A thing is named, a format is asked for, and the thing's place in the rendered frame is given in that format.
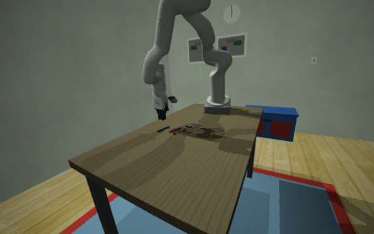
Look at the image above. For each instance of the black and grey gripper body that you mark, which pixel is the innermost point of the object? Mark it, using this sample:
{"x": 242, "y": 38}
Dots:
{"x": 159, "y": 100}

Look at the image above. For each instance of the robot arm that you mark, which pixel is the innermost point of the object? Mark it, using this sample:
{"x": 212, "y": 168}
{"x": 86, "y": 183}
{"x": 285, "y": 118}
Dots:
{"x": 153, "y": 73}

